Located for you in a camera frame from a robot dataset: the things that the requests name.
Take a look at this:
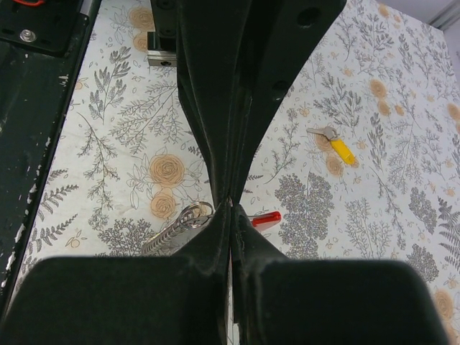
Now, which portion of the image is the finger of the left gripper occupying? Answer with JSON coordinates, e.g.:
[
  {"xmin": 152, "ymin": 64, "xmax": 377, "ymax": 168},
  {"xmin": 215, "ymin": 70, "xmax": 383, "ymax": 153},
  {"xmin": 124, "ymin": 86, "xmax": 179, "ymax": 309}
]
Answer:
[{"xmin": 229, "ymin": 1, "xmax": 346, "ymax": 204}]

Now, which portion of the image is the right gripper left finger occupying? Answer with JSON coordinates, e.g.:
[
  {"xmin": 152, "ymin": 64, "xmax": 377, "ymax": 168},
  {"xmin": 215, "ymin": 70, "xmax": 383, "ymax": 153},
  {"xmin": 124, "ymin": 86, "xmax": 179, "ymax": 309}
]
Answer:
[{"xmin": 1, "ymin": 203, "xmax": 230, "ymax": 344}]

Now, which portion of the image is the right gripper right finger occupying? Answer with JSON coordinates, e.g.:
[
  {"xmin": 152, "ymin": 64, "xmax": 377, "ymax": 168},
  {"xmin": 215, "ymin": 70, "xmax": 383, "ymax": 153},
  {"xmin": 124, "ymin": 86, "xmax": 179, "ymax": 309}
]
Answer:
[{"xmin": 231, "ymin": 206, "xmax": 449, "ymax": 344}]

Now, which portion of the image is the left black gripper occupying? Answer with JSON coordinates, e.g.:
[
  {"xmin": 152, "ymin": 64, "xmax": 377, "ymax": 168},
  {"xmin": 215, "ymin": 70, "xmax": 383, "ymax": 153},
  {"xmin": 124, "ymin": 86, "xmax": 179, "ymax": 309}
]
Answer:
[{"xmin": 147, "ymin": 0, "xmax": 248, "ymax": 206}]

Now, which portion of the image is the red grey key organizer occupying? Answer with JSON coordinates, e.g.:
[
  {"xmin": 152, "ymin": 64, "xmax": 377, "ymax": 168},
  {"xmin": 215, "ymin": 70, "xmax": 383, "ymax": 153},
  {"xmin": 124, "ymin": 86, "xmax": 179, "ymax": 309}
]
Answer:
[{"xmin": 141, "ymin": 201, "xmax": 282, "ymax": 256}]

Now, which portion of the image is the orange tag key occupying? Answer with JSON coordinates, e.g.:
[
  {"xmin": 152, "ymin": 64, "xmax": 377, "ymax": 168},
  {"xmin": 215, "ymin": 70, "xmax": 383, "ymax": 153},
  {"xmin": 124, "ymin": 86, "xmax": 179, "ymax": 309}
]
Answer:
[{"xmin": 307, "ymin": 126, "xmax": 355, "ymax": 165}]

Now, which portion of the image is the floral table mat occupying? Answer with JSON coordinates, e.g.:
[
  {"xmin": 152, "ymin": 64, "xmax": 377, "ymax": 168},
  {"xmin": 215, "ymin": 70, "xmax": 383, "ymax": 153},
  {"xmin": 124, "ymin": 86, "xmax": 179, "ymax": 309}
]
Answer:
[{"xmin": 18, "ymin": 1, "xmax": 459, "ymax": 344}]

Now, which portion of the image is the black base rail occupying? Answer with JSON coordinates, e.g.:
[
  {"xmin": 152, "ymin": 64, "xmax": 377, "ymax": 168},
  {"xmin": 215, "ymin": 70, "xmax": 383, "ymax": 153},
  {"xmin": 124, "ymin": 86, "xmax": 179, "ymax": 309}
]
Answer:
[{"xmin": 1, "ymin": 1, "xmax": 101, "ymax": 309}]

